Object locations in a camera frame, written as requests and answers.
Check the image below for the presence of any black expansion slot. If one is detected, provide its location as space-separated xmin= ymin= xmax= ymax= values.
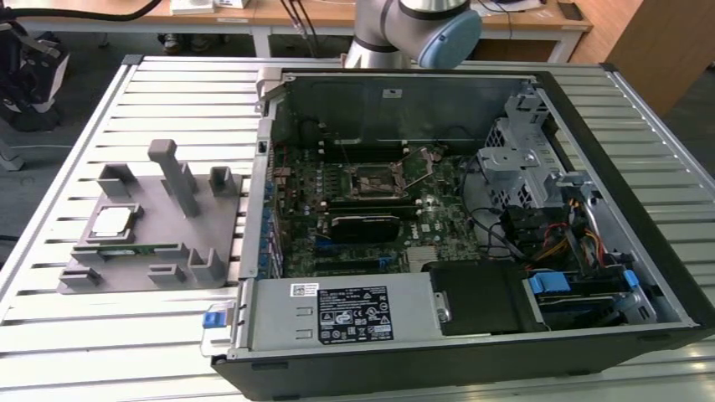
xmin=314 ymin=258 xmax=381 ymax=272

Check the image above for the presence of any green RAM stick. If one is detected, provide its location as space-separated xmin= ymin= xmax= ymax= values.
xmin=71 ymin=242 xmax=182 ymax=257

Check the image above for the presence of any silver chipset heatsink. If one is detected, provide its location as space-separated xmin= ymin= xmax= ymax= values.
xmin=405 ymin=246 xmax=442 ymax=269

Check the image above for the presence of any grey parts rack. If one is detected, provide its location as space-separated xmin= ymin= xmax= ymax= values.
xmin=57 ymin=137 xmax=245 ymax=296

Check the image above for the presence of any black graphics card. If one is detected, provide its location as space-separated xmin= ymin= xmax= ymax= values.
xmin=325 ymin=214 xmax=402 ymax=245

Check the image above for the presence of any multicolour power wire harness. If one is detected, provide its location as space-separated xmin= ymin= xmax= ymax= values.
xmin=521 ymin=196 xmax=610 ymax=276

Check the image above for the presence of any CPU socket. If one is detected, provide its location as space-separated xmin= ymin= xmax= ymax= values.
xmin=346 ymin=163 xmax=408 ymax=198

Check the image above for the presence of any silver square CPU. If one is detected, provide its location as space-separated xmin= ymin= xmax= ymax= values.
xmin=87 ymin=205 xmax=138 ymax=238

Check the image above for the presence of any wooden desk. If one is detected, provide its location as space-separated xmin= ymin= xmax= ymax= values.
xmin=0 ymin=0 xmax=594 ymax=64

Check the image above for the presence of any blue disk carrier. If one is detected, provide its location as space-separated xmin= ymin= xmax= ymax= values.
xmin=525 ymin=271 xmax=572 ymax=300

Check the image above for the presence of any thin wire locking lever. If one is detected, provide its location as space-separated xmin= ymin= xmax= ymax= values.
xmin=408 ymin=160 xmax=445 ymax=188
xmin=334 ymin=131 xmax=353 ymax=168

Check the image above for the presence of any silver disk bay cage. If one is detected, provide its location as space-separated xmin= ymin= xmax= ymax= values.
xmin=474 ymin=92 xmax=566 ymax=210

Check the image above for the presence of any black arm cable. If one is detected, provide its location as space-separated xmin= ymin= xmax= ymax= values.
xmin=0 ymin=0 xmax=166 ymax=23

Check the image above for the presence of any green motherboard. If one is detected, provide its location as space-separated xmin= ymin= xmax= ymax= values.
xmin=272 ymin=144 xmax=486 ymax=280

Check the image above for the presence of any black open PC case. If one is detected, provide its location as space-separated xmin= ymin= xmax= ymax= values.
xmin=197 ymin=65 xmax=715 ymax=402

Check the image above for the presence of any wooden cabinet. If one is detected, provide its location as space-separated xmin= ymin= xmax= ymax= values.
xmin=568 ymin=0 xmax=715 ymax=118

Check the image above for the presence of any silver power supply unit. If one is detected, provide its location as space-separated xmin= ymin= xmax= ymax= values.
xmin=243 ymin=278 xmax=442 ymax=351

